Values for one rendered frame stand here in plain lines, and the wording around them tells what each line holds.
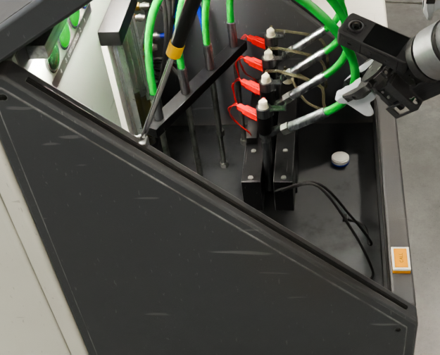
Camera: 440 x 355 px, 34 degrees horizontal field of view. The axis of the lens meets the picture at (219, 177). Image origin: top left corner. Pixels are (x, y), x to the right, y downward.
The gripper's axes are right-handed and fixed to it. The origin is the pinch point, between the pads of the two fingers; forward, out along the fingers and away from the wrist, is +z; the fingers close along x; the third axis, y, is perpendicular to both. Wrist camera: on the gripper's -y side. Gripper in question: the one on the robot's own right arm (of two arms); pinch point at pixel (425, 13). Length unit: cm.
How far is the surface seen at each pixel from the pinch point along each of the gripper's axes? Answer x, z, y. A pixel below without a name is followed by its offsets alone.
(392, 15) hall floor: 203, 124, 13
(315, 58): 3.1, 11.0, -19.7
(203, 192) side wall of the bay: -46, -1, -34
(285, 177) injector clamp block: -16.0, 25.2, -25.5
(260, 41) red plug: 13.1, 13.3, -31.5
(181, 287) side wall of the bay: -47, 20, -40
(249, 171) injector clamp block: -14.0, 25.4, -32.6
